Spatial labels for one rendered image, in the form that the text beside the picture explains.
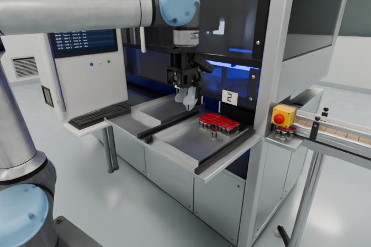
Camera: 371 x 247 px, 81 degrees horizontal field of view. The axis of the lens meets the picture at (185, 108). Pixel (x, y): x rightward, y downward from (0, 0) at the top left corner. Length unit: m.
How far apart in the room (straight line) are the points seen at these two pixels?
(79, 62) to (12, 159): 0.90
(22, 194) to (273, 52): 0.88
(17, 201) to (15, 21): 0.36
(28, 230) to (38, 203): 0.05
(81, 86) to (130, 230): 1.04
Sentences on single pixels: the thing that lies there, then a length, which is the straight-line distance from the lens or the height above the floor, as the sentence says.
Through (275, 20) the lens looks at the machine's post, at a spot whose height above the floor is 1.36.
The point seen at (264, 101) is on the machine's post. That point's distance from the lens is 0.97.
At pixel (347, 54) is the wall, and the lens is 5.54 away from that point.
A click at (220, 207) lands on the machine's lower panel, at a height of 0.31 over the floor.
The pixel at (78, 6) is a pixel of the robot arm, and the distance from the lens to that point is 0.42.
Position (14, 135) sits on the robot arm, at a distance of 0.63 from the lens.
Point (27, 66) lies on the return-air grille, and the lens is 6.05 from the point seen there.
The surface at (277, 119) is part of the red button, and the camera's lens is 0.93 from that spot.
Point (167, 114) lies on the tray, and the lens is 1.19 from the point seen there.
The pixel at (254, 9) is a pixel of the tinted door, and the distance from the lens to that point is 0.97.
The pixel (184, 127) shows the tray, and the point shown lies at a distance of 1.05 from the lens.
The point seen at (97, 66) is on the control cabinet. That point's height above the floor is 1.09.
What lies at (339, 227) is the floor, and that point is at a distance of 2.06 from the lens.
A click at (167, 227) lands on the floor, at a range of 1.75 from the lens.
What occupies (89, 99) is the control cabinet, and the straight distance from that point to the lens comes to 1.51.
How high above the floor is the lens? 1.37
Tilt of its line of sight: 22 degrees down
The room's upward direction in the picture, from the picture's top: straight up
